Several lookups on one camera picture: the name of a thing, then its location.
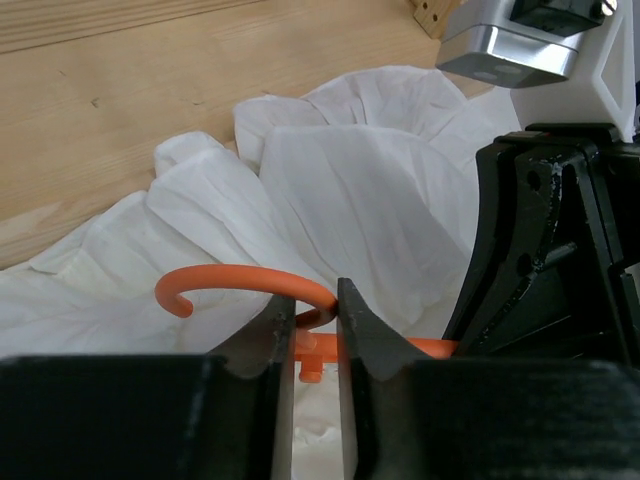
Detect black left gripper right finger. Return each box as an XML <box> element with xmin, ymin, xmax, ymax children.
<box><xmin>337</xmin><ymin>278</ymin><xmax>639</xmax><ymax>479</ymax></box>

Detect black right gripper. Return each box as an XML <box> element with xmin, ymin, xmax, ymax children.
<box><xmin>444</xmin><ymin>124</ymin><xmax>639</xmax><ymax>361</ymax></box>

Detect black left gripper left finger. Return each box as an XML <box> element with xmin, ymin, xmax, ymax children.
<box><xmin>1</xmin><ymin>296</ymin><xmax>295</xmax><ymax>479</ymax></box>

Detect orange plastic hanger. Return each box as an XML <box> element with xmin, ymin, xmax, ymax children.
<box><xmin>154</xmin><ymin>265</ymin><xmax>461</xmax><ymax>385</ymax></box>

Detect white ruffled skirt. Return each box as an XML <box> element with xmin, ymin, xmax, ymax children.
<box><xmin>1</xmin><ymin>67</ymin><xmax>518</xmax><ymax>479</ymax></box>

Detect wooden clothes rack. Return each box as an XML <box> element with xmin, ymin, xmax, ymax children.
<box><xmin>0</xmin><ymin>0</ymin><xmax>496</xmax><ymax>271</ymax></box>

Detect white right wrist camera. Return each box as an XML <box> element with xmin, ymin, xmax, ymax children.
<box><xmin>436</xmin><ymin>1</ymin><xmax>636</xmax><ymax>141</ymax></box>

